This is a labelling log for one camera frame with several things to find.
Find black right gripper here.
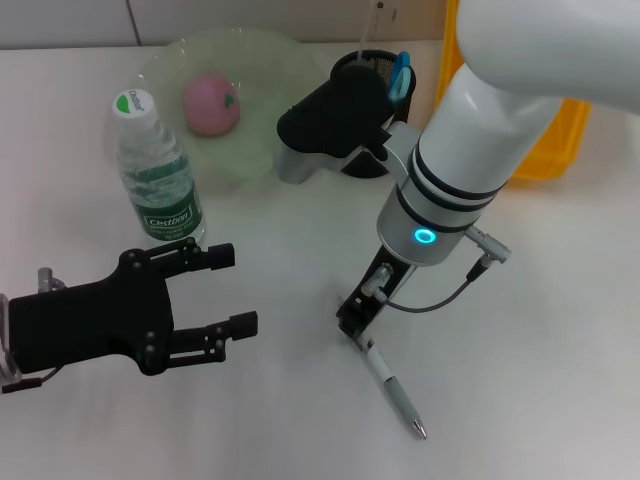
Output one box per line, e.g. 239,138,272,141
335,244,419,351

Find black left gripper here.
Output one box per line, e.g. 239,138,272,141
8,237,260,377

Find grey white ballpoint pen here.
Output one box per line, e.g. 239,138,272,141
362,337,429,441

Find clear green-label water bottle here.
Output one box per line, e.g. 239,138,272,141
110,87,207,244

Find blue scissors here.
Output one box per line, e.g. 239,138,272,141
387,50,415,107

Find transparent plastic ruler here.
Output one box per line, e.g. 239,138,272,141
357,0,399,55

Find black mesh pen holder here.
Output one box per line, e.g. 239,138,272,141
329,48,417,180

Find pink peach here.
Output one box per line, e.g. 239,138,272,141
181,73,242,137

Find green glass fruit plate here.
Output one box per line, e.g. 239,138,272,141
104,27,326,190

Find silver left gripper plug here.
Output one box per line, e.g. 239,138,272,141
37,267,67,294

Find yellow plastic bin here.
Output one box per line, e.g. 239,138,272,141
432,0,591,189

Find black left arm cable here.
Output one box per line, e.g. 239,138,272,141
0,367,66,396

